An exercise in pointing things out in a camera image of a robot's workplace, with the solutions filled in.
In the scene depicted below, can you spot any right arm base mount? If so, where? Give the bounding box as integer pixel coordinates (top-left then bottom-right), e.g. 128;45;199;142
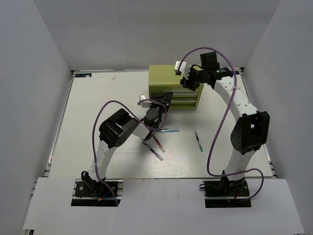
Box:
199;179;251;209

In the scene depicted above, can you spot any left blue corner sticker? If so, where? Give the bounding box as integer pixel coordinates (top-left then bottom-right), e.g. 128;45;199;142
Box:
75;73;92;78

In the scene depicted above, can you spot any red clear pen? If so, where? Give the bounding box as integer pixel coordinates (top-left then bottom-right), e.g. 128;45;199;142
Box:
153;136;166;153

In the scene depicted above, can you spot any silver light blue pen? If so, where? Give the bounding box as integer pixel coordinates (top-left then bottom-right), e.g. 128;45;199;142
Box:
156;127;180;133

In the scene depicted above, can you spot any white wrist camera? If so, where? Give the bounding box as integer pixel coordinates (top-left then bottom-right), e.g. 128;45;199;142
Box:
174;61;190;80
137;94;154;108

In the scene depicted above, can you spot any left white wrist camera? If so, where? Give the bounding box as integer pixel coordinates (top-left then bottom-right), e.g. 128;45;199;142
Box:
137;94;154;108

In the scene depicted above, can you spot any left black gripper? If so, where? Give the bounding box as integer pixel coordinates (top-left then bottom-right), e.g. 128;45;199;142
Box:
149;91;172;117

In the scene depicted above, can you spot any green teal pen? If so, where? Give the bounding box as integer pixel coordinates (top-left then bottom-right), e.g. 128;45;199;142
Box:
194;131;203;152

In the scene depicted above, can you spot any dark blue clear pen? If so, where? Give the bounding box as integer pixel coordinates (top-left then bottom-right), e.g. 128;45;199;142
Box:
142;141;164;161

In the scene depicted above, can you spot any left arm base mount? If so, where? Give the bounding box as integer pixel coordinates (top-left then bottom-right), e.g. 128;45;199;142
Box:
71;179;123;207

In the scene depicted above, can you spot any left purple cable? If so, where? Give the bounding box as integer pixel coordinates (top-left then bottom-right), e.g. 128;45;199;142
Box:
91;99;169;206

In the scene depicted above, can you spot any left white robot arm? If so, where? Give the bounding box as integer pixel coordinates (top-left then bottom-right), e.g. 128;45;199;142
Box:
81;93;173;195

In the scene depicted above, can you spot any purple cable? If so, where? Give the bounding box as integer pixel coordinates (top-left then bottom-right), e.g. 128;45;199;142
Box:
91;99;169;206
182;46;265;203

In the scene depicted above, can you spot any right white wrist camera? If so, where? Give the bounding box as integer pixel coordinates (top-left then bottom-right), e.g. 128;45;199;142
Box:
174;61;190;80

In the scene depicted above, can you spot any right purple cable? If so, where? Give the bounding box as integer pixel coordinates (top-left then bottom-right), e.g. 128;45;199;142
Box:
182;46;265;203

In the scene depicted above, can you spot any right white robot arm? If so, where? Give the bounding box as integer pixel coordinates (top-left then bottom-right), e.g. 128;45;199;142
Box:
175;52;270;195

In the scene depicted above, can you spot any green metal drawer box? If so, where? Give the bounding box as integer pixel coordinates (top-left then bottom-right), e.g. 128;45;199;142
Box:
149;65;204;109

